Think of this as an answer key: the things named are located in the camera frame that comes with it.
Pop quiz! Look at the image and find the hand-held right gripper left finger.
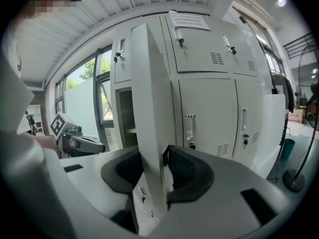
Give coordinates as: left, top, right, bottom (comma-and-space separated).
46, 145, 144, 239

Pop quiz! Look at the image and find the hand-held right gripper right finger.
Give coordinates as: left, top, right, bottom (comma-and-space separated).
139, 144, 292, 239

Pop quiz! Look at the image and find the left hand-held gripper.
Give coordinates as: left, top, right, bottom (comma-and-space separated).
49, 111, 107, 156

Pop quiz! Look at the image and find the white locker door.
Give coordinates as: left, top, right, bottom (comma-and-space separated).
131, 22, 176, 214

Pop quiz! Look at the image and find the grey metal locker cabinet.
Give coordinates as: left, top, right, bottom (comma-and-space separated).
111, 13, 273, 220

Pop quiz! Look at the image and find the person's left forearm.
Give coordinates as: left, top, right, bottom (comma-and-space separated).
18, 132, 59, 150

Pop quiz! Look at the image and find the black standing fan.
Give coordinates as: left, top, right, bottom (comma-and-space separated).
283, 43, 319, 193

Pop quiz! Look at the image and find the dark teal waste bin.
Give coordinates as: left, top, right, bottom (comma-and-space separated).
280, 138, 296, 162

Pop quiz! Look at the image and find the person's white shirt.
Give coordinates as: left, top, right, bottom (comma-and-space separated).
0, 21, 75, 239

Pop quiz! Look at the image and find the cardboard box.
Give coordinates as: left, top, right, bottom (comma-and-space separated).
289, 108, 305, 124

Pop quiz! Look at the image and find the black jacket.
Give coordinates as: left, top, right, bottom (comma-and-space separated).
271, 76, 295, 114

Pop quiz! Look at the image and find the white paper notice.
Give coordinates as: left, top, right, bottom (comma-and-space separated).
169, 13, 211, 31

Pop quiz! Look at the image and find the black window frame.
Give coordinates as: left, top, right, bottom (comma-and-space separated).
53, 45, 115, 154

